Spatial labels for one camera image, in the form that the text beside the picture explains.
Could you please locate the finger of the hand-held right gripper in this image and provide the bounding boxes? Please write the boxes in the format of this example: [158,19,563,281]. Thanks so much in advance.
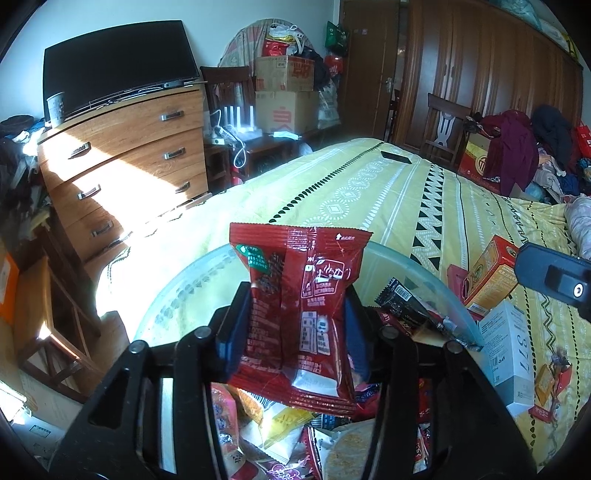
[514,242,591,320]

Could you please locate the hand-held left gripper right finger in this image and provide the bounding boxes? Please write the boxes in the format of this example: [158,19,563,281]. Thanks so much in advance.
[343,285,537,480]

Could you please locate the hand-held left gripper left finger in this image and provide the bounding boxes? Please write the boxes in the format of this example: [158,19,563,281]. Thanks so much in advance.
[48,281,253,480]

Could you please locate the clear plastic basin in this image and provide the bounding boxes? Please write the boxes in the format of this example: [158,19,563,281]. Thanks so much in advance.
[133,239,486,480]

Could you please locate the dark red green-label snack packet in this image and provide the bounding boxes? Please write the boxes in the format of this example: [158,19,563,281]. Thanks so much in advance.
[229,222,373,417]

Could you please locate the orange box with green emblem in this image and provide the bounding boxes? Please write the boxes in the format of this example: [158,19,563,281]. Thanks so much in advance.
[461,234,521,315]

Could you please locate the black snack packet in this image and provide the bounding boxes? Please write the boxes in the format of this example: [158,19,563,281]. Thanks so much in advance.
[373,277,484,352]

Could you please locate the red flat box lid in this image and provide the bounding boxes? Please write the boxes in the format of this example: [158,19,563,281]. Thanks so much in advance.
[446,264,491,320]

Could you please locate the pile of clothes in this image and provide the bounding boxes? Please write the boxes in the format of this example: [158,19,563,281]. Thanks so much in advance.
[526,152,591,207]

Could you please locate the white carton box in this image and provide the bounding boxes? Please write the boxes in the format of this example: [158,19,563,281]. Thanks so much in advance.
[477,299,537,408]

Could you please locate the white pink printed snack packet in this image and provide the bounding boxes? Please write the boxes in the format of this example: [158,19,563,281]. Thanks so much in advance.
[210,382,243,480]

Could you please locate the yellow white snack packet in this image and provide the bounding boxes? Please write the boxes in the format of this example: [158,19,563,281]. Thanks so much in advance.
[239,401,315,463]

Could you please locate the clear sesame cracker packet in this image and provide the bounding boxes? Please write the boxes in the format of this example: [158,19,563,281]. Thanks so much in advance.
[322,419,385,480]

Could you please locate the red gold gift box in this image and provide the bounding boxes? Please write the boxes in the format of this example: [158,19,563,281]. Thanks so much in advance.
[456,133,509,195]

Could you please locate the purple garment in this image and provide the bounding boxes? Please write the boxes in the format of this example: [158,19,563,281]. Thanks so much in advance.
[479,109,539,198]

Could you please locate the small red packets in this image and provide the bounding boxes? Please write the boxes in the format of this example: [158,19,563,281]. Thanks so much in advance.
[532,354,574,424]

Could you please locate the dark garment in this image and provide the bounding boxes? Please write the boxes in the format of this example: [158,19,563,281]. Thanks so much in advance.
[530,104,574,163]

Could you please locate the red pink snack packet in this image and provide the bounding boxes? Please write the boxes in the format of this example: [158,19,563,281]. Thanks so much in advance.
[257,455,325,480]

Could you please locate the dark nightstand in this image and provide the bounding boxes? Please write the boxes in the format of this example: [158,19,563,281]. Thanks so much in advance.
[202,133,297,191]

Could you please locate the wooden stool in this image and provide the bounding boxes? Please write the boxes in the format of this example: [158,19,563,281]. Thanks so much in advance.
[13,220,108,403]

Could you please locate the wooden wardrobe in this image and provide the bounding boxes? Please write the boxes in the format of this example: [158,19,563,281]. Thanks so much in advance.
[392,0,585,168]

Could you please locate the wooden dresser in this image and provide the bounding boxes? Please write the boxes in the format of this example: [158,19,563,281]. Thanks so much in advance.
[36,80,212,280]

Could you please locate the white router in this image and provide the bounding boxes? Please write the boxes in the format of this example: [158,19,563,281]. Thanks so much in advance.
[216,104,260,137]

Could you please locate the white plastic bag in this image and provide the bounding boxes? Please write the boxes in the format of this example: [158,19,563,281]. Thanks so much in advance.
[318,82,343,129]

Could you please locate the dark wooden chair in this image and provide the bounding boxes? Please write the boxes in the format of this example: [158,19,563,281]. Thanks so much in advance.
[200,65,258,136]

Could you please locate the wooden door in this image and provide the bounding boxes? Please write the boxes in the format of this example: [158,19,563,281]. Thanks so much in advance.
[338,0,408,141]

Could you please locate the red-printed cardboard box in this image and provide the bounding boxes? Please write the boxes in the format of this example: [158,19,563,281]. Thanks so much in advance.
[255,54,318,93]

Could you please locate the heap of dark clothes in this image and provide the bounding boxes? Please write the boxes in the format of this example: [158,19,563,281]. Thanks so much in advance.
[0,114,48,234]

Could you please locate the black bag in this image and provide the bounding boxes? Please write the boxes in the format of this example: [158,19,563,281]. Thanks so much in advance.
[299,45,334,89]

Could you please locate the grey cup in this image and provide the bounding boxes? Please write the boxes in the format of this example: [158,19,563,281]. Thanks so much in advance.
[45,91,67,128]

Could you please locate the round table top with cover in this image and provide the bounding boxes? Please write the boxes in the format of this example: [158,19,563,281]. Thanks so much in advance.
[218,17,320,71]

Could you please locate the black television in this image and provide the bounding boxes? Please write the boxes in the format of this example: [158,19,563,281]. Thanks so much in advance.
[42,20,202,126]

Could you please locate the green bag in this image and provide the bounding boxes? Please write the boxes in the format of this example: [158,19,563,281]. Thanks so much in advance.
[324,20,350,52]

